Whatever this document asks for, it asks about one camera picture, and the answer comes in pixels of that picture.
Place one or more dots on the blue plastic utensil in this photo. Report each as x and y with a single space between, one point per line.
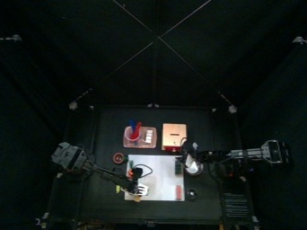
132 125

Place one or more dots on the white cutting board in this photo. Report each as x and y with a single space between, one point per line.
163 179

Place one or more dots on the printed label sheet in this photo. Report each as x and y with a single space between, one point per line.
235 206

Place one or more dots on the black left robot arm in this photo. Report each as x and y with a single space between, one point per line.
73 157

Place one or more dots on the vertical metal frame pole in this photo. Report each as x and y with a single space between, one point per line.
153 60

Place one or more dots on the dark green sushi block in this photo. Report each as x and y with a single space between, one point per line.
179 167

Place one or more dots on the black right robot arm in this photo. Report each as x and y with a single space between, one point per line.
255 153

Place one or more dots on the white toy rice block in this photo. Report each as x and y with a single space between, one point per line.
143 190

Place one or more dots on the round orange red toy food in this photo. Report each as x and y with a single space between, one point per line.
117 157

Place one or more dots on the small white picture cube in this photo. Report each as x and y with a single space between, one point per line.
149 132
148 139

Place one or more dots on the red rectangular toy block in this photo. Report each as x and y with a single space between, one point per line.
179 192

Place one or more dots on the small yellow toy piece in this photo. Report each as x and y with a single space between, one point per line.
117 189

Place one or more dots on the red plastic cup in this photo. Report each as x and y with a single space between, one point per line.
132 134

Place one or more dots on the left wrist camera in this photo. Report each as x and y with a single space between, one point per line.
136 172

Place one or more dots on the small black oval object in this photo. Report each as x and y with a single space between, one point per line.
192 194

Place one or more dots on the dark metal pan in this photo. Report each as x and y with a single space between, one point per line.
193 169

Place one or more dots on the wooden box with red drawer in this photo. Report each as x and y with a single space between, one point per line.
173 134

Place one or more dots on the small tan toy piece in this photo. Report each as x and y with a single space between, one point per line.
137 199

